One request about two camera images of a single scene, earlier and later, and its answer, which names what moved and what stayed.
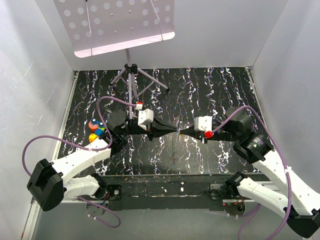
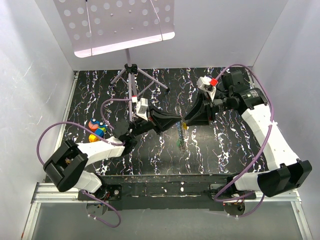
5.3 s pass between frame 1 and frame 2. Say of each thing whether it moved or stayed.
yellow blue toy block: stayed
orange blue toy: stayed
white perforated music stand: stayed
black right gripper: moved
